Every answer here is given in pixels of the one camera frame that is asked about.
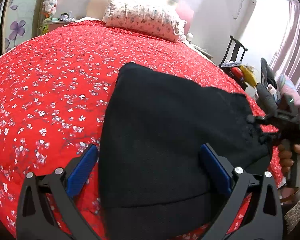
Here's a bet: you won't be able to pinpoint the wardrobe door with purple flowers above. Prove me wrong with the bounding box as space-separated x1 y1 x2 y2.
0 0 49 63

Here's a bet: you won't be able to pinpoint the grey quilted jacket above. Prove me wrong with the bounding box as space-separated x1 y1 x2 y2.
256 57 282 115

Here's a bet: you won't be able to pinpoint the black wooden chair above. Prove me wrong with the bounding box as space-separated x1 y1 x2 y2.
218 35 248 90

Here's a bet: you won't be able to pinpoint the cream padded headboard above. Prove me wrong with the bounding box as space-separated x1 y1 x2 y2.
86 0 181 22

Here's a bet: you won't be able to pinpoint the person's right forearm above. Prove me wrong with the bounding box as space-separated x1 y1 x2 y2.
284 155 300 234

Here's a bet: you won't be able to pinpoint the cluttered nightstand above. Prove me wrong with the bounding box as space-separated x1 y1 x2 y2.
46 10 83 31

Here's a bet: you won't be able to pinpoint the pink curtain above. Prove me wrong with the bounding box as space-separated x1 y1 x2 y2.
268 0 300 110

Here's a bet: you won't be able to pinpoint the pink pillow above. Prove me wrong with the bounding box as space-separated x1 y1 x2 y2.
175 1 194 35

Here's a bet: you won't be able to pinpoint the white floral pillow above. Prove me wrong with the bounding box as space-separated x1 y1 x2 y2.
102 0 187 43

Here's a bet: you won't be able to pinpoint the red floral bedspread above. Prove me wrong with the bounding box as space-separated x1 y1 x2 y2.
0 21 283 240

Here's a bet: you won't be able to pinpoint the pastel striped blanket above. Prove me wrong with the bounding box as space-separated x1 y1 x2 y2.
276 74 300 106

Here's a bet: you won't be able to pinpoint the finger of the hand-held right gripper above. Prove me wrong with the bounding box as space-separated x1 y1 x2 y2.
246 114 280 127
250 128 281 146

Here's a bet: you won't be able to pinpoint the red packet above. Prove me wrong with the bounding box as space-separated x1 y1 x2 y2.
231 67 243 79

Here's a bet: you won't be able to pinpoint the black pants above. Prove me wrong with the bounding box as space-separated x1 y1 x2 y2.
99 62 274 240

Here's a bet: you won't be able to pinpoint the person's right hand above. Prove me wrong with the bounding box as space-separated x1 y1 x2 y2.
277 142 300 181

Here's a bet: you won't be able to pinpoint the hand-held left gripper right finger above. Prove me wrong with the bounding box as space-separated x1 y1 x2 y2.
200 143 284 240

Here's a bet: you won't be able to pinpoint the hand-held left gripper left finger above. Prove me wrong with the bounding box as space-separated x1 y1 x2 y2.
16 144 103 240

